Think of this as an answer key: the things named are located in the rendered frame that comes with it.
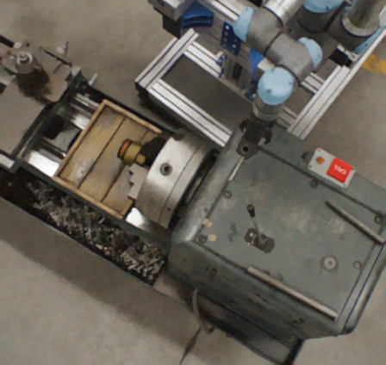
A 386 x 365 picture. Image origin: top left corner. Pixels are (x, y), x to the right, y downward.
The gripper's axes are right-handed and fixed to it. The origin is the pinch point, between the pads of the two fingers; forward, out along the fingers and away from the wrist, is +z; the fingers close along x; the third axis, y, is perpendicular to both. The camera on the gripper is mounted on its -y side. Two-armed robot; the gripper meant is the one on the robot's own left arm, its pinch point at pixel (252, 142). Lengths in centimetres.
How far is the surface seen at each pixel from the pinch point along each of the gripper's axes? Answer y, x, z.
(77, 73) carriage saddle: 10, 72, 45
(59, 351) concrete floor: -85, 38, 137
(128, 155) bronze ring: -13.7, 34.1, 26.0
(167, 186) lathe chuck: -19.2, 16.5, 15.7
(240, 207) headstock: -15.1, -6.0, 12.2
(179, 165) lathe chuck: -12.1, 16.3, 13.9
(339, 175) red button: 8.3, -27.4, 11.1
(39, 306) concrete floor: -72, 57, 137
